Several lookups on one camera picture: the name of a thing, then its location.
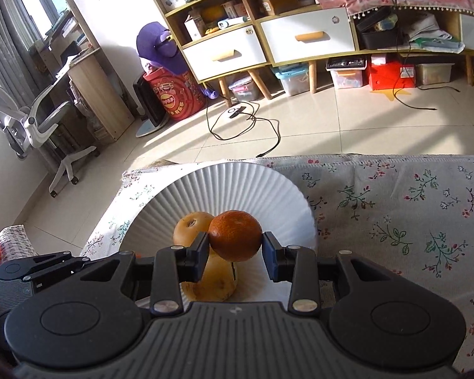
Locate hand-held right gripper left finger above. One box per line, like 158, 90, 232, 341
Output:
81, 232, 210, 317

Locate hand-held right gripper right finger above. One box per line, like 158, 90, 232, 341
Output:
263, 232, 399, 317

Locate white office chair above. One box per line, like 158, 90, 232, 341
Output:
0, 84, 100, 199

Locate wooden shelf cabinet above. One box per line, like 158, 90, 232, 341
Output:
145, 0, 474, 101

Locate clear box with pink contents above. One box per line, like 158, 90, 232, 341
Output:
228, 75, 262, 103

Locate black floor cable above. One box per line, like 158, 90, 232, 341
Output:
204, 87, 282, 158

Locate oblong yellow pear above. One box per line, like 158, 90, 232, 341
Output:
180, 250, 240, 303

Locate clear box with black lid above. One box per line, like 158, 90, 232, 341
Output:
325, 57, 368, 90

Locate dark orange mandarin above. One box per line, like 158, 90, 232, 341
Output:
208, 210, 263, 263

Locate floral tablecloth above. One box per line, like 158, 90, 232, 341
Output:
79, 154, 474, 379

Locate clear box with beige contents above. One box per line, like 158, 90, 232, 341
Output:
415, 62, 456, 87

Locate grey curtain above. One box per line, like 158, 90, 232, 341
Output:
0, 0, 38, 91

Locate black storage case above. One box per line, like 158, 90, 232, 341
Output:
355, 7, 404, 51

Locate red gift bag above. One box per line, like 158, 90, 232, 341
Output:
143, 66, 207, 123

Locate red storage box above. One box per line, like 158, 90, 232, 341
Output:
367, 56, 416, 91

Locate black panel heater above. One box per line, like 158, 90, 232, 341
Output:
133, 74, 170, 140

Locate white drawer with wooden handle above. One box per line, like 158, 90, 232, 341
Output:
259, 7, 359, 64
181, 24, 268, 82

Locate white ribbed plate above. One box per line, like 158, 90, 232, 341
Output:
118, 161, 318, 313

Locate loose papers on shelf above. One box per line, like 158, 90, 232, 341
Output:
403, 12, 466, 54

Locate brown cardboard box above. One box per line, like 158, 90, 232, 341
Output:
261, 0, 300, 16

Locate clear box with blue lid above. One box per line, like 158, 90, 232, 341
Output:
272, 64, 311, 96

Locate white milk carton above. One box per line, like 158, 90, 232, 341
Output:
184, 14, 205, 41

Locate purple plush toy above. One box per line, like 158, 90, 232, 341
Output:
136, 21, 189, 75

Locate wooden desk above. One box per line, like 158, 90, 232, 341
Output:
27, 0, 137, 143

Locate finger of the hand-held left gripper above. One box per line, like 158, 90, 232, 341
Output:
0, 250, 91, 283

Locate round yellow pear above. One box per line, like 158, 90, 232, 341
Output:
173, 212, 215, 247

